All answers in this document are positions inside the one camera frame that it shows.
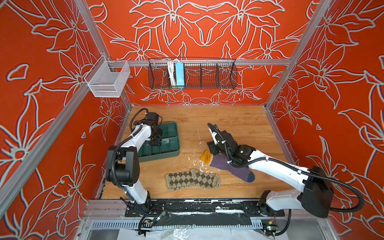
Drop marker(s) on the green plastic divider tray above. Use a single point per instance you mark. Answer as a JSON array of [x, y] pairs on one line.
[[169, 147]]

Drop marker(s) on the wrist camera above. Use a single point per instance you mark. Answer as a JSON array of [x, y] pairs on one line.
[[152, 116], [216, 138]]

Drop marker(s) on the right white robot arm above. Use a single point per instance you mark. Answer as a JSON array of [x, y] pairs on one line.
[[312, 188]]

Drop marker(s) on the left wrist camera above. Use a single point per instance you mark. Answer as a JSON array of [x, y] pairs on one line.
[[152, 116]]

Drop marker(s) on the beige argyle sock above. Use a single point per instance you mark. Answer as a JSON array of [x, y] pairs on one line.
[[192, 178]]

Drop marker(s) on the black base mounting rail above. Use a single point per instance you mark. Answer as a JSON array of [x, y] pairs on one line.
[[246, 213]]

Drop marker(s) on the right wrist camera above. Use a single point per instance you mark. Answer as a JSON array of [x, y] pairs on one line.
[[216, 138]]

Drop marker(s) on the light blue box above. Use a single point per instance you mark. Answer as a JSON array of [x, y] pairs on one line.
[[180, 76]]

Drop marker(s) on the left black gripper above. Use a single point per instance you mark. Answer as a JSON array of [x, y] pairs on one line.
[[156, 142]]

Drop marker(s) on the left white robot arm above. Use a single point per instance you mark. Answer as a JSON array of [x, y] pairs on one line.
[[123, 167]]

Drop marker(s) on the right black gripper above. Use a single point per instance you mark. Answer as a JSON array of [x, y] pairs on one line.
[[211, 145]]

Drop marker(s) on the purple sock with yellow cuff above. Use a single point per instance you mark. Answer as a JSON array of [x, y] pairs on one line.
[[219, 161]]

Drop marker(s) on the clear acrylic wall bin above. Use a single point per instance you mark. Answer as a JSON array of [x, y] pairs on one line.
[[107, 79]]

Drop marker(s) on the black wire wall basket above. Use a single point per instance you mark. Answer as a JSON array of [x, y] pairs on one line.
[[200, 74]]

